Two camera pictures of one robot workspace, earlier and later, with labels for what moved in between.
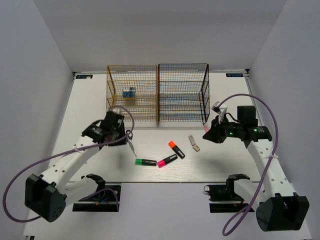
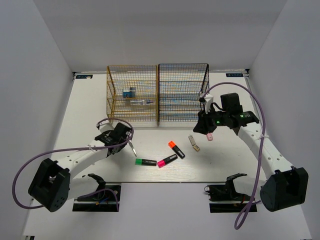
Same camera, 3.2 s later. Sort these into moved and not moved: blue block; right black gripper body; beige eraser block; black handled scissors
Moved: right black gripper body
Not moved: blue block; black handled scissors; beige eraser block
